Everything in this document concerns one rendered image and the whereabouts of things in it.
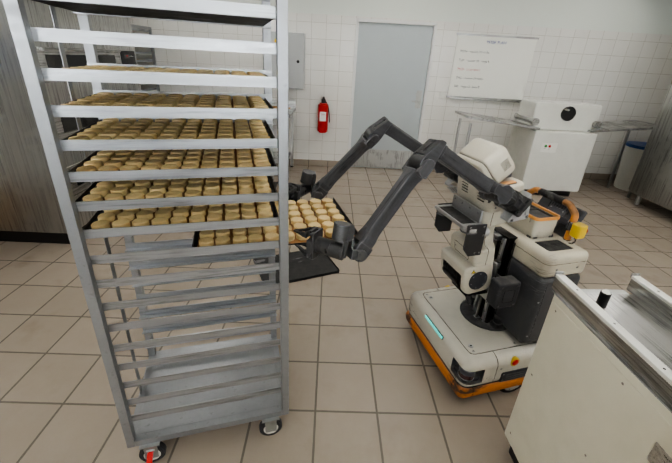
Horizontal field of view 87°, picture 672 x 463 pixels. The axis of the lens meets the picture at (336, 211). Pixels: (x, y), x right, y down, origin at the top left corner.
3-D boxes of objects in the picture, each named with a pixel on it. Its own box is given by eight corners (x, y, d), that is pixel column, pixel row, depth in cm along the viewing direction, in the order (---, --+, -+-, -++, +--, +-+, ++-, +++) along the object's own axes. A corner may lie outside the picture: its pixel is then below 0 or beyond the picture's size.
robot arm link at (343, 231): (366, 260, 121) (355, 251, 128) (372, 228, 118) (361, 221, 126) (334, 260, 116) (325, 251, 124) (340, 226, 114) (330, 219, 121)
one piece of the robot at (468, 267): (472, 259, 209) (481, 160, 182) (518, 299, 175) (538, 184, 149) (432, 269, 203) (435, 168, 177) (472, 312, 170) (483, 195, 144)
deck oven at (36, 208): (100, 249, 297) (31, -37, 217) (-47, 243, 294) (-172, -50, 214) (176, 187, 440) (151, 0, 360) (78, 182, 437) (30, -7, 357)
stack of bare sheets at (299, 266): (320, 249, 317) (320, 246, 315) (339, 272, 283) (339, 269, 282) (253, 260, 293) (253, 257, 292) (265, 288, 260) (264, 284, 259)
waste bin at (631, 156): (664, 195, 509) (684, 150, 483) (627, 194, 507) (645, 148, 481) (634, 183, 558) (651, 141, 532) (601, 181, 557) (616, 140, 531)
